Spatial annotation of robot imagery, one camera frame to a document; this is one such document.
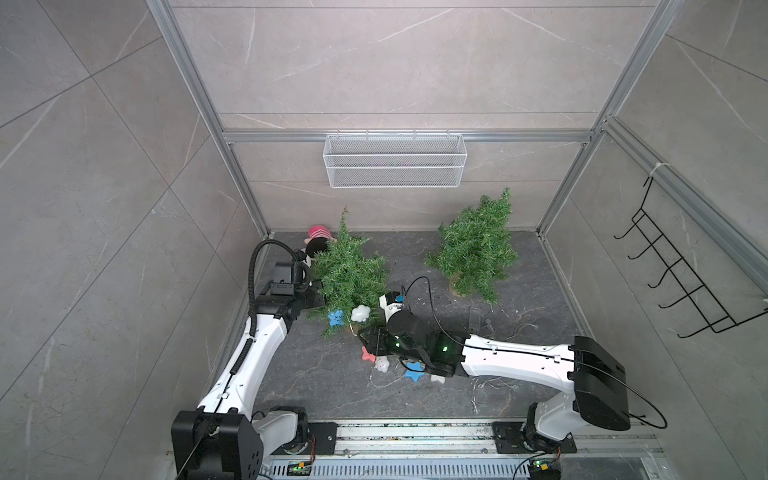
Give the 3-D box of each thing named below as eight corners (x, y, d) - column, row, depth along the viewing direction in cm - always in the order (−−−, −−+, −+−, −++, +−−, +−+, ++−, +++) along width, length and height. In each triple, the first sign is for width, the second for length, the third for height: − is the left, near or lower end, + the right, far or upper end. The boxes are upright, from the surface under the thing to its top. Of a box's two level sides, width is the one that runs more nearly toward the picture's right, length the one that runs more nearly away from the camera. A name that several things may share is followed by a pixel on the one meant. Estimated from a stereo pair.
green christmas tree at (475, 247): (427, 299, 102) (441, 221, 73) (462, 263, 113) (487, 182, 84) (469, 331, 95) (504, 257, 66) (503, 289, 105) (546, 210, 76)
